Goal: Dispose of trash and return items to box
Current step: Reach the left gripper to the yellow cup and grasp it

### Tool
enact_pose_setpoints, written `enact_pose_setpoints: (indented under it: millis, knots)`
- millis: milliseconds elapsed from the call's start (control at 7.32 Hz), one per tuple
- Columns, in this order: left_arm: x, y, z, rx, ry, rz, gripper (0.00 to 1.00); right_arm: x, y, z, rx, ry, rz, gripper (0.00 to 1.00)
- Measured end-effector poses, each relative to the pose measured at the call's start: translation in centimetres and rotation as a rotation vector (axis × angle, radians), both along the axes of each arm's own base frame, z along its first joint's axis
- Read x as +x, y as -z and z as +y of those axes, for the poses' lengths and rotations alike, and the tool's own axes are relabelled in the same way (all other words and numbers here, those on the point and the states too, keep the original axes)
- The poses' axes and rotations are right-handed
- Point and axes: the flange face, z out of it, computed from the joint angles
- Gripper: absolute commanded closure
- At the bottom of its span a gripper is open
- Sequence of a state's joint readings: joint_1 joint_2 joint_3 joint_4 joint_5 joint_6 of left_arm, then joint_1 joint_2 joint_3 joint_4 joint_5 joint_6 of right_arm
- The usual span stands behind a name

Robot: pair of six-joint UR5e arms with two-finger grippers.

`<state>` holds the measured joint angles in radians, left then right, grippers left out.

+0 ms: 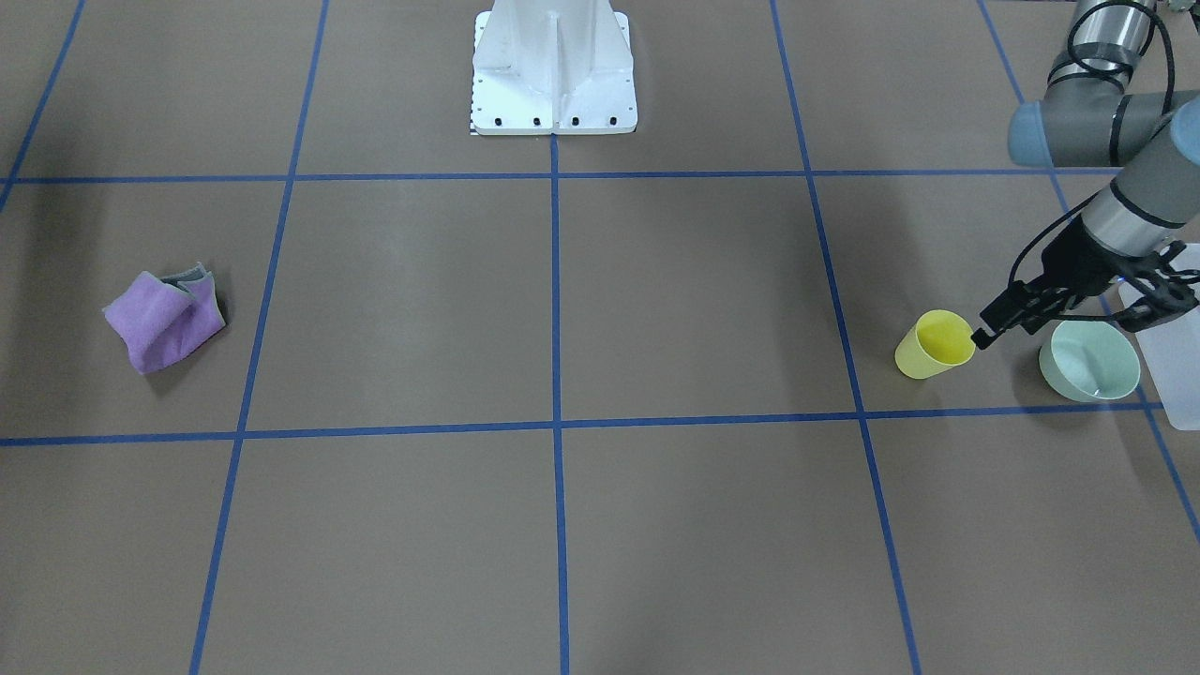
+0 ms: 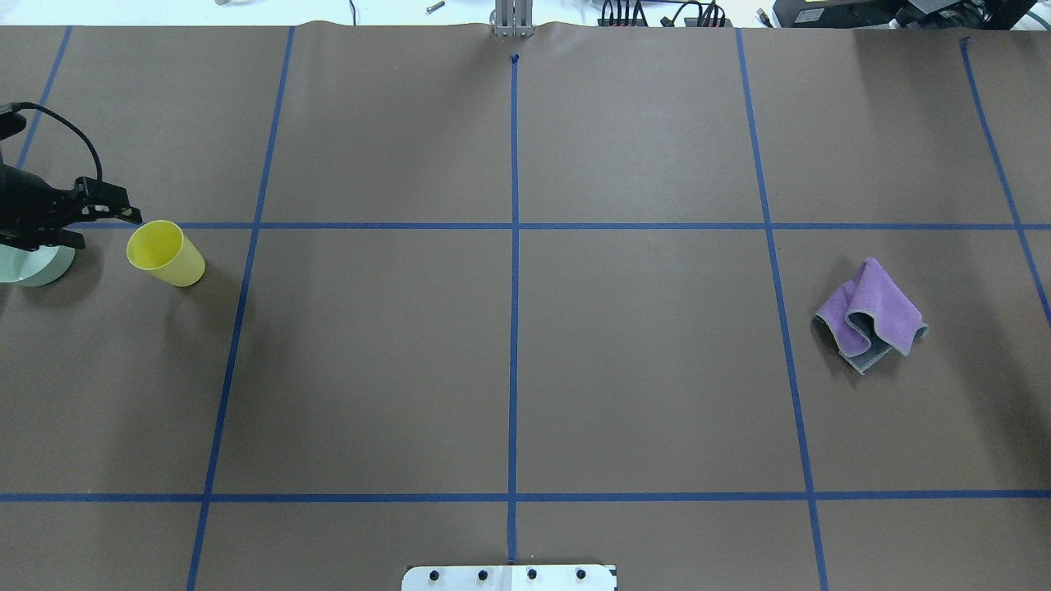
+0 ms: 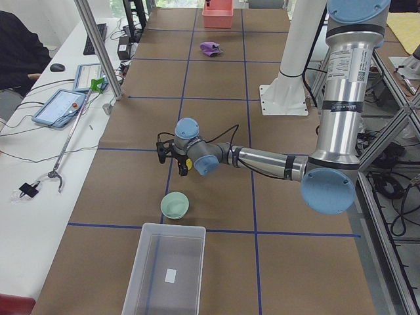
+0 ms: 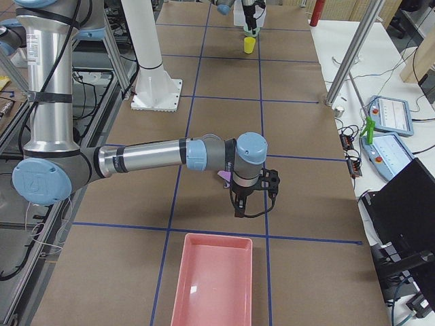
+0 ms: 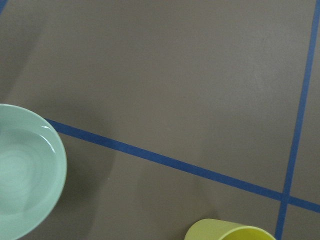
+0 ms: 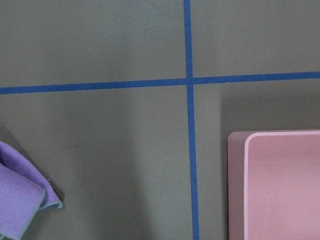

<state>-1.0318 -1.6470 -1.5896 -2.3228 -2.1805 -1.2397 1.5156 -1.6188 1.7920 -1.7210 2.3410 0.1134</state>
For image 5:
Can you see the yellow plastic cup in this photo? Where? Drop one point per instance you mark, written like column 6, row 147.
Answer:
column 214, row 229

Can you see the mint green bowl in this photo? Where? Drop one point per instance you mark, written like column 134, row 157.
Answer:
column 33, row 170

